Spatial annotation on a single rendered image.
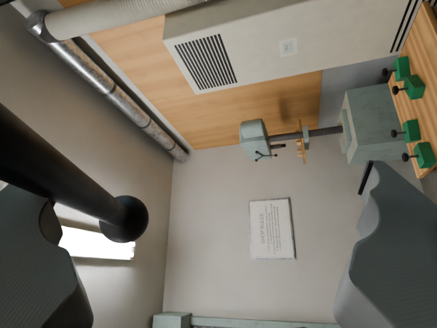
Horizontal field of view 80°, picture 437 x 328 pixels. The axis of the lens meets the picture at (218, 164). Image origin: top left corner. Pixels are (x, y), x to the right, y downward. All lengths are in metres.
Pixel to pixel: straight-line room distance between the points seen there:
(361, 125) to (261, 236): 1.50
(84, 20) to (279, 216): 2.39
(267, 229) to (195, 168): 1.19
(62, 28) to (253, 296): 2.71
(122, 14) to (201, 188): 2.13
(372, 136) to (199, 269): 2.14
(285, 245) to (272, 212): 0.36
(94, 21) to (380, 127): 2.01
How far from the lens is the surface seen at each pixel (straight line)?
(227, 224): 3.06
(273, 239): 2.93
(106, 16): 1.81
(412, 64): 1.73
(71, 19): 1.95
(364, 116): 2.27
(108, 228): 0.20
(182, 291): 3.21
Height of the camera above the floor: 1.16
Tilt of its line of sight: 16 degrees up
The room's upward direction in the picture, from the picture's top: 97 degrees counter-clockwise
